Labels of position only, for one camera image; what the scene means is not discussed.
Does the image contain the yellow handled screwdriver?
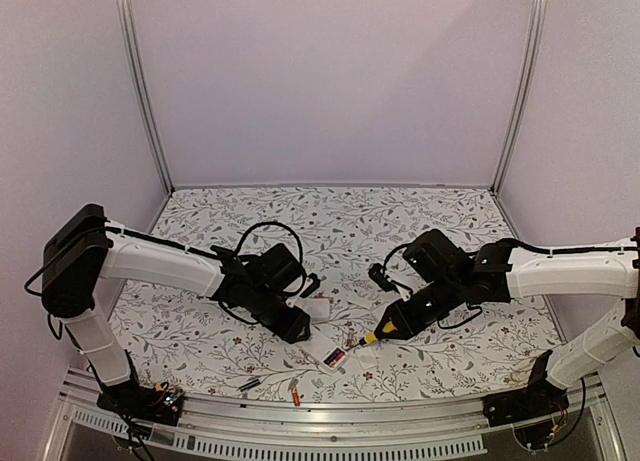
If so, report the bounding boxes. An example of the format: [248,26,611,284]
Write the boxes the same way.
[344,332,378,352]

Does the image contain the small white remote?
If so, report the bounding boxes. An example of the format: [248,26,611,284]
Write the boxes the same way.
[300,330,348,374]

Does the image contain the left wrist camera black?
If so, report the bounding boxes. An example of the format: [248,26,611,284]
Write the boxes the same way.
[286,273,321,307]

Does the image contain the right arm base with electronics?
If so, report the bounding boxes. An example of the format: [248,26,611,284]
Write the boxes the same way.
[482,350,569,451]

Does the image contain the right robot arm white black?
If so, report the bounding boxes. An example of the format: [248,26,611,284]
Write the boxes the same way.
[361,229,639,417]

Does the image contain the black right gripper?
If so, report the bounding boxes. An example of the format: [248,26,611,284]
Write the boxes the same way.
[375,273,464,340]

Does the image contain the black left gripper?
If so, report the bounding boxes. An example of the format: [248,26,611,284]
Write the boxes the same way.
[246,285,311,345]

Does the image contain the aluminium frame post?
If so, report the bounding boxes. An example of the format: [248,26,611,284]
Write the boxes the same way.
[491,0,548,197]
[116,0,175,196]

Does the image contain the white battery cover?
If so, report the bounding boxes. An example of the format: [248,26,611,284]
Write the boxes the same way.
[355,348,378,371]

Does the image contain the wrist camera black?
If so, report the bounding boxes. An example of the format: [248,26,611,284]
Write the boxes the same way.
[367,263,414,301]
[286,273,321,307]

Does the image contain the white remote control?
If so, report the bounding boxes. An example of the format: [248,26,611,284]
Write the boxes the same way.
[303,298,331,324]

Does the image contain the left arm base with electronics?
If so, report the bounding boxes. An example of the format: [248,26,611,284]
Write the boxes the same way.
[92,352,184,426]

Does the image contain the red purple batteries in remote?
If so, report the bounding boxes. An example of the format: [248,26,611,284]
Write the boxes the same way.
[323,348,347,369]

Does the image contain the right aluminium frame post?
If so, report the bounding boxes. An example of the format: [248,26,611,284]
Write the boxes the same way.
[491,0,548,197]

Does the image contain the left aluminium frame post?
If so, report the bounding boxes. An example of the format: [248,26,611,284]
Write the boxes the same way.
[116,0,175,196]

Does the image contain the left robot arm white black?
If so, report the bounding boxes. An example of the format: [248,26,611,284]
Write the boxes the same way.
[24,204,311,415]

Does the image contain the floral patterned table mat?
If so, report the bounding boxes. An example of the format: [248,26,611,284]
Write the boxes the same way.
[110,187,562,403]

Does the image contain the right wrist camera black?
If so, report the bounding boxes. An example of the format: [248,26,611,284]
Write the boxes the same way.
[367,263,414,301]

